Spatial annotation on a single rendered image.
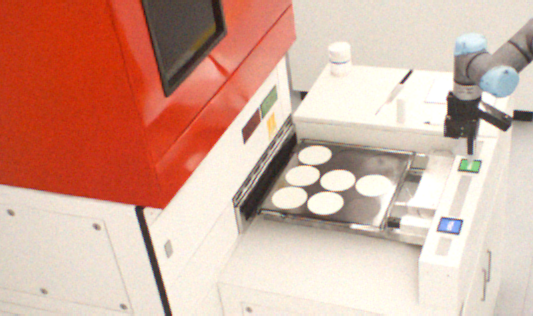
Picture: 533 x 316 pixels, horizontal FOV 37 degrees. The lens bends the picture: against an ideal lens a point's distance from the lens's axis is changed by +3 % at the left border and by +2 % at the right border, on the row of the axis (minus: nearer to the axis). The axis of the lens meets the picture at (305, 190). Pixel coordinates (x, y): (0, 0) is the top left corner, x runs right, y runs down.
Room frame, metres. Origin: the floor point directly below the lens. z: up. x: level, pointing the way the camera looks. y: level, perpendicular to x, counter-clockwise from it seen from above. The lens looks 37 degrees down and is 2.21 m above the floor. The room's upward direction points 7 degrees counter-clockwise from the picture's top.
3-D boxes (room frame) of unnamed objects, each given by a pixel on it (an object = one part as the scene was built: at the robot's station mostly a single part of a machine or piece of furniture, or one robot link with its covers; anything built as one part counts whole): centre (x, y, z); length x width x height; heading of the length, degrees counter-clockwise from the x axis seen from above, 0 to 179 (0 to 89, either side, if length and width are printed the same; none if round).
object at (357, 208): (1.78, -0.10, 0.90); 0.34 x 0.34 x 0.01; 66
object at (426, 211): (1.62, -0.31, 0.89); 0.08 x 0.03 x 0.03; 66
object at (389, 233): (1.64, -0.10, 0.84); 0.50 x 0.02 x 0.03; 66
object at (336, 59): (2.29, -0.17, 1.01); 0.07 x 0.07 x 0.10
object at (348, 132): (2.09, -0.34, 0.89); 0.62 x 0.35 x 0.14; 66
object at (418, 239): (1.69, -0.34, 0.87); 0.36 x 0.08 x 0.03; 156
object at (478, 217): (1.57, -0.40, 0.89); 0.55 x 0.09 x 0.14; 156
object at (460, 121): (1.69, -0.43, 1.12); 0.09 x 0.08 x 0.12; 66
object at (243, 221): (1.85, 0.10, 0.89); 0.44 x 0.02 x 0.10; 156
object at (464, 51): (1.69, -0.44, 1.28); 0.09 x 0.08 x 0.11; 18
